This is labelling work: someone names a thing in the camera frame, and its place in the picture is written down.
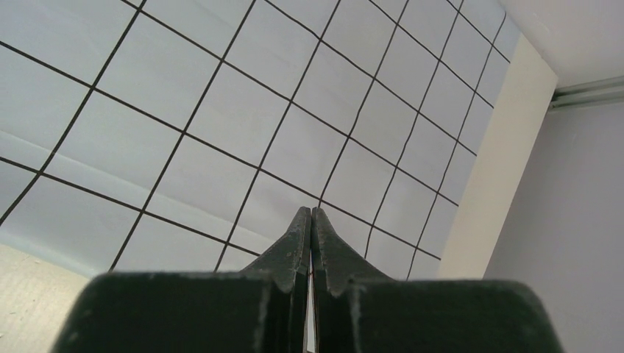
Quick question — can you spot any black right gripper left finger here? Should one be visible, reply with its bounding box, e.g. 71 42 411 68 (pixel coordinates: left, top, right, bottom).
52 207 311 352

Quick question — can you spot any white checked tablecloth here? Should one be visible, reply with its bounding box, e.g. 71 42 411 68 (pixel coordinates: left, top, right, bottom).
1 1 520 279

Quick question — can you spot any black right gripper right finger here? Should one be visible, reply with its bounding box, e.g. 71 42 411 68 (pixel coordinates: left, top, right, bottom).
311 208 563 352

